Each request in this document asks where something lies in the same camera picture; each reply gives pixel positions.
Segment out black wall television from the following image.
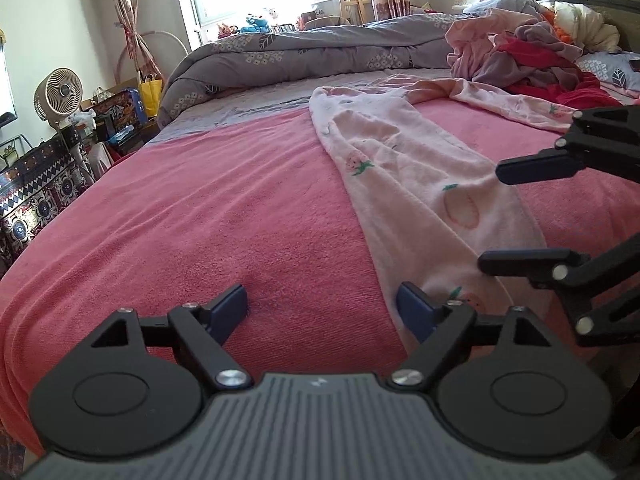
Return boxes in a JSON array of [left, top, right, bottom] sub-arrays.
[[0, 35, 18, 123]]

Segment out patterned storage box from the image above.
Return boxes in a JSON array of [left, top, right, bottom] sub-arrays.
[[0, 135, 96, 271]]

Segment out rattan hoop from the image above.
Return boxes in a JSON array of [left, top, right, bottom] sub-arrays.
[[116, 30, 191, 86]]

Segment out cream puffer jacket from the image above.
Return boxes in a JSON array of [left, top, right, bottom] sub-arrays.
[[552, 1, 621, 53]]

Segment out plain pink garment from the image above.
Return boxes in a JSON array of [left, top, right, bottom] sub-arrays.
[[445, 7, 546, 81]]

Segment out red garment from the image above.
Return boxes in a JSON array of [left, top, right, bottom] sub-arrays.
[[492, 35, 626, 108]]

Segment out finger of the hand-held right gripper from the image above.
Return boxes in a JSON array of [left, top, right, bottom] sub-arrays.
[[495, 106, 640, 187], [477, 232, 640, 348]]

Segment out coral pink towel blanket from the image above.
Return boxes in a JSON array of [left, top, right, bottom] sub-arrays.
[[0, 95, 640, 456]]

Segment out colourful toy box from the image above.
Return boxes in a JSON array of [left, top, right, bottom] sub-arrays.
[[92, 87, 147, 143]]

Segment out strawberry print pink pants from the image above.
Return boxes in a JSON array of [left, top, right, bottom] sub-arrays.
[[308, 78, 588, 356]]

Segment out wooden easel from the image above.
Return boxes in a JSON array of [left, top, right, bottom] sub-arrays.
[[340, 0, 367, 26]]

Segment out yellow bag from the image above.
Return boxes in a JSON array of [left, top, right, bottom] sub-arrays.
[[139, 72, 163, 121]]

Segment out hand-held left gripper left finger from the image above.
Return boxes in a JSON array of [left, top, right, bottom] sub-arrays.
[[89, 284, 254, 392]]

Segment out grey leaf print pillow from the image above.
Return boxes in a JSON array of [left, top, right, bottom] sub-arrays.
[[575, 50, 640, 98]]

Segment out lavender bedsheet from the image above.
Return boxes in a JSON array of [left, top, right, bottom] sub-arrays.
[[145, 67, 451, 146]]

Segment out black wire rack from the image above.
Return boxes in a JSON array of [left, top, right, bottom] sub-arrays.
[[0, 135, 31, 166]]

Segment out mauve garment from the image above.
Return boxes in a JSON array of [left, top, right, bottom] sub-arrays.
[[470, 22, 598, 93]]

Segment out orange garment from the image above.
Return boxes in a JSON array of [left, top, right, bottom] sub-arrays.
[[542, 10, 572, 44]]

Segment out beige floor fan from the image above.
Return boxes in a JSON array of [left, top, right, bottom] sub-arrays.
[[34, 67, 96, 186]]

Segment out grey floral duvet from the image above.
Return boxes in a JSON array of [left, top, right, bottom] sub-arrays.
[[159, 12, 481, 128]]

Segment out blue toy figure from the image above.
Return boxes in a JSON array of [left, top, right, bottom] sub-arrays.
[[240, 12, 273, 34]]

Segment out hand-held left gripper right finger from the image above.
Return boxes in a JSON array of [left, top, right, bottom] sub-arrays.
[[389, 281, 557, 390]]

